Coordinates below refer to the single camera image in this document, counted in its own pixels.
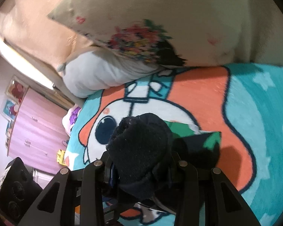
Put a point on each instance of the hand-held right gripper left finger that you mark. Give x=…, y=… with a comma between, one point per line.
x=112, y=177

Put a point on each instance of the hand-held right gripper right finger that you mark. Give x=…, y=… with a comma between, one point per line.
x=186, y=176

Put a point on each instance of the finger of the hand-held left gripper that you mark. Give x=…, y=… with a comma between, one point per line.
x=111, y=210

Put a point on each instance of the yellow toy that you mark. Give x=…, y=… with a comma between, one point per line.
x=60, y=157

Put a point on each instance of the pink wardrobe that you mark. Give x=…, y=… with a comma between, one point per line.
x=37, y=127

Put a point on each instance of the purple and white cloth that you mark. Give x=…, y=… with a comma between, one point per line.
x=73, y=119

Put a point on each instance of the teal cartoon printed blanket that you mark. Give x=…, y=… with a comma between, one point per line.
x=250, y=122

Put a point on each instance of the white pillow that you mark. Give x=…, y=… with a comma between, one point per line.
x=96, y=75

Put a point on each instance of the cream floral pillow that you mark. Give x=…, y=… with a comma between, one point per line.
x=179, y=16

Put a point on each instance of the beige curtain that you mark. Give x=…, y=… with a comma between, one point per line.
x=33, y=28

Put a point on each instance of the blue wall picture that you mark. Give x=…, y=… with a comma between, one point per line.
x=9, y=109

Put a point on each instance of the red flower wall picture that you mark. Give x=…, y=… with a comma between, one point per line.
x=17, y=90

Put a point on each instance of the window frame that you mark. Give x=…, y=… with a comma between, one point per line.
x=21, y=58

